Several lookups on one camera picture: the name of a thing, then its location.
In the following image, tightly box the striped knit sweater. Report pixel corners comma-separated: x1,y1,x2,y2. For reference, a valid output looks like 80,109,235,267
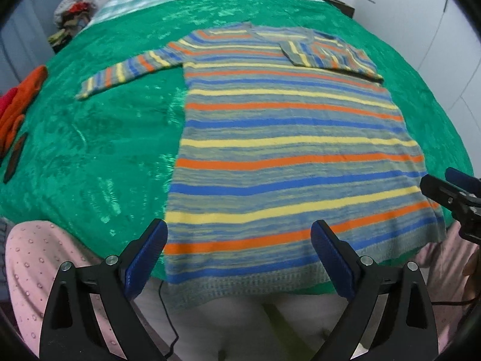
78,23,446,310

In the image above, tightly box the pile of clothes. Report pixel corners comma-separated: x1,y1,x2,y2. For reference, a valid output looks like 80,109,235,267
47,0,99,54

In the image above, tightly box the pink pajama right leg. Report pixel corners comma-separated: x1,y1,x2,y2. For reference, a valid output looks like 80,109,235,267
414,221,479,351

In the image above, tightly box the pink pajama leg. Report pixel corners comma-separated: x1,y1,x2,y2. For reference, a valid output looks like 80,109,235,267
414,221,479,351
4,220,129,359

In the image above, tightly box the pink pajama left leg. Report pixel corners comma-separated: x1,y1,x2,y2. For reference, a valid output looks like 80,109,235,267
4,220,129,359

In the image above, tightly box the green bed cover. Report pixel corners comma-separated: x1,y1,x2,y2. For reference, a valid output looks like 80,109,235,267
1,0,473,256

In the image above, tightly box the white wardrobe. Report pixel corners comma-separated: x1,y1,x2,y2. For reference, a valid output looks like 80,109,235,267
355,0,480,175

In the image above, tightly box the black smartphone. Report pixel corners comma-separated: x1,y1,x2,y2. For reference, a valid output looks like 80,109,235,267
3,132,29,184

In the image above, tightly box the dark nightstand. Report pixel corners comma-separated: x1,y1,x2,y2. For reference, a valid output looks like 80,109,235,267
323,0,355,19

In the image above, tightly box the orange folded garment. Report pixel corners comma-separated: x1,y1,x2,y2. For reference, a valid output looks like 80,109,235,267
1,65,48,160

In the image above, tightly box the red folded garment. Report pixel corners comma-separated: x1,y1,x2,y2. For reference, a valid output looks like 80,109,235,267
0,87,18,117

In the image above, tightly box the blue curtain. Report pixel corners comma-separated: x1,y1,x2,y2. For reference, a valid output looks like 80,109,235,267
1,0,62,93

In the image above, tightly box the black cable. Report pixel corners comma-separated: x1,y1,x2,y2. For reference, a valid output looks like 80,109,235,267
157,277,181,359

